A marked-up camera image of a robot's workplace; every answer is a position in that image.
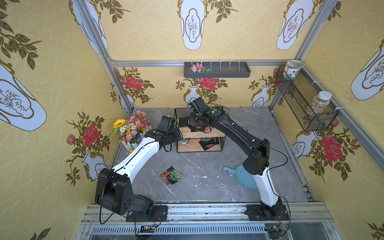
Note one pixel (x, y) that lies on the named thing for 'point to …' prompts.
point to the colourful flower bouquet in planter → (129, 130)
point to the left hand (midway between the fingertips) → (172, 134)
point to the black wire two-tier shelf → (195, 140)
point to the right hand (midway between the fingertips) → (196, 116)
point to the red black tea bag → (164, 175)
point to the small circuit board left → (147, 228)
